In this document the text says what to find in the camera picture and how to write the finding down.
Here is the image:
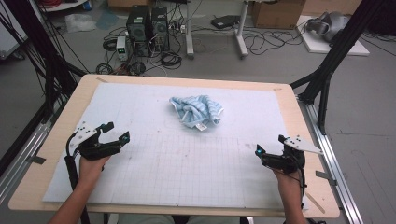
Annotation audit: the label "person's right hand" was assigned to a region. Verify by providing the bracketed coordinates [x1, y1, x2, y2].
[271, 167, 303, 201]

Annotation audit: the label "coiled black cable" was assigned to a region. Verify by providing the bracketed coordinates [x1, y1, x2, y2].
[160, 50, 183, 70]

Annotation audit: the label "flat black device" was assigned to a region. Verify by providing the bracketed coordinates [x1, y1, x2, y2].
[210, 14, 241, 30]

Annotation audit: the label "clear plastic bag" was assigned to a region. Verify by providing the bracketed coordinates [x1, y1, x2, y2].
[64, 13, 98, 34]

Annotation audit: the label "flat brown cardboard box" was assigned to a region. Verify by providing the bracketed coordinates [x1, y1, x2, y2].
[106, 0, 157, 9]

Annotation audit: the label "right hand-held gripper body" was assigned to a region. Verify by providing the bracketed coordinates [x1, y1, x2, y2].
[261, 134, 324, 175]

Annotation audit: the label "left gripper black sleeved cable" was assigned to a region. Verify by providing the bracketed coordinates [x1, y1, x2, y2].
[64, 132, 92, 224]

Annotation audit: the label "white floor board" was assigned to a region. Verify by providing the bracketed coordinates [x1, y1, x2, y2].
[295, 15, 371, 57]

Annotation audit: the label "white round table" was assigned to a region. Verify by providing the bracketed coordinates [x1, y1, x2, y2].
[43, 0, 90, 13]

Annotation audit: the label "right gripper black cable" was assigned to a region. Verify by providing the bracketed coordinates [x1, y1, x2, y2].
[292, 160, 308, 210]

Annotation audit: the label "person's grey trousers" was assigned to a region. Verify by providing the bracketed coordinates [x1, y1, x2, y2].
[116, 214, 250, 224]

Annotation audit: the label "wide black computer tower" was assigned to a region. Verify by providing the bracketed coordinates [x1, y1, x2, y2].
[125, 5, 153, 58]

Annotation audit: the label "light blue striped towel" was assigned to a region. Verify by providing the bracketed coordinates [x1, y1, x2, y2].
[168, 94, 225, 132]

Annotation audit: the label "white power strip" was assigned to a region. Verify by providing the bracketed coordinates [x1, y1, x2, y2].
[169, 22, 188, 35]

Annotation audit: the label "large brown cardboard box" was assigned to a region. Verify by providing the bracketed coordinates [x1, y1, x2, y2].
[251, 0, 307, 30]

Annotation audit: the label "grey helmet-shaped device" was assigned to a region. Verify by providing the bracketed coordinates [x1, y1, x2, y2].
[305, 11, 351, 43]

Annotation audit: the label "white desk leg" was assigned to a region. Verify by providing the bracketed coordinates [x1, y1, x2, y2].
[234, 0, 250, 60]
[185, 0, 196, 60]

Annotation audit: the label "tan tape strip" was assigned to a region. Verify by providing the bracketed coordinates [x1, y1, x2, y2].
[304, 190, 327, 216]

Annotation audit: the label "narrow black computer tower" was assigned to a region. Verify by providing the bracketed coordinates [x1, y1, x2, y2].
[150, 6, 171, 52]

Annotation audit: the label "white grid foam mat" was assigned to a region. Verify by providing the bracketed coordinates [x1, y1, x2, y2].
[42, 82, 309, 211]

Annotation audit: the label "tangle of black floor cables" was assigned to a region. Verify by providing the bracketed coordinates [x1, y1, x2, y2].
[242, 27, 304, 57]

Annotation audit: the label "black frame strut with cables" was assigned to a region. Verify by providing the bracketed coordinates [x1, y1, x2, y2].
[2, 0, 89, 123]

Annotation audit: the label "aluminium rail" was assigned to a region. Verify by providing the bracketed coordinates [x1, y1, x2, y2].
[0, 119, 52, 203]
[298, 99, 364, 224]

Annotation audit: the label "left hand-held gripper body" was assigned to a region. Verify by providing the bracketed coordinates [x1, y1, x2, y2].
[72, 120, 122, 161]

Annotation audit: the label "black tape piece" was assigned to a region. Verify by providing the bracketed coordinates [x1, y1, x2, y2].
[26, 155, 47, 165]

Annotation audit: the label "white power supply box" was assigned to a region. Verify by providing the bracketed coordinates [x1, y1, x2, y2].
[116, 35, 129, 62]

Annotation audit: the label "person's left hand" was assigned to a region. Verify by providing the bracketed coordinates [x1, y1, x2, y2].
[78, 154, 111, 189]

